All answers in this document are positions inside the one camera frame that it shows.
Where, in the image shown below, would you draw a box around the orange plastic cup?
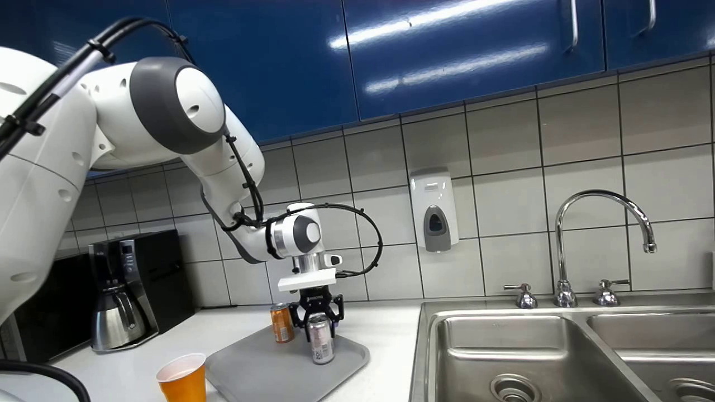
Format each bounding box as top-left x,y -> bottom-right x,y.
155,353 -> 207,402

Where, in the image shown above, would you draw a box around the chrome gooseneck faucet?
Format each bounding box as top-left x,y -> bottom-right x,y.
502,188 -> 659,311

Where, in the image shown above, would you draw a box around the stainless steel double sink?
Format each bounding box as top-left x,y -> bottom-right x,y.
409,294 -> 715,402

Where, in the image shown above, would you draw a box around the grey plastic tray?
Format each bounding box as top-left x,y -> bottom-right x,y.
206,329 -> 370,402

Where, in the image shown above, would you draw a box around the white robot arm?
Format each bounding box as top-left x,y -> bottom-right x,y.
0,46 -> 342,321

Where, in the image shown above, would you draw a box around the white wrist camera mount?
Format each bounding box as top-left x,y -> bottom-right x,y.
277,267 -> 338,292

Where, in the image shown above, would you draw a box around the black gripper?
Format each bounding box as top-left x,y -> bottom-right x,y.
287,285 -> 344,341

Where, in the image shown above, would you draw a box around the orange soda can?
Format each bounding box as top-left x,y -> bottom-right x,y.
269,304 -> 295,343

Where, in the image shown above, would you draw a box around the blue upper cabinets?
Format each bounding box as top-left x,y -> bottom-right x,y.
0,0 -> 715,142

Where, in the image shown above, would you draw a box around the grey soda can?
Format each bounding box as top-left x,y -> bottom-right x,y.
308,313 -> 334,363

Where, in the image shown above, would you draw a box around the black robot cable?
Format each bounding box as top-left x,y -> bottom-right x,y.
0,15 -> 387,402

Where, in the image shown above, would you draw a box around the black microwave oven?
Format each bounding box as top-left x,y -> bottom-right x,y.
2,254 -> 95,363

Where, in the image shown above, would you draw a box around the steel coffee carafe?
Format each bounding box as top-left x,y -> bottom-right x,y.
91,285 -> 150,353

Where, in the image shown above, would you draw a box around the black coffee maker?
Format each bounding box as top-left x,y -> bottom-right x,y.
91,230 -> 193,350

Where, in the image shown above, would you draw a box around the white soap dispenser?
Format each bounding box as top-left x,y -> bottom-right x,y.
411,171 -> 457,253

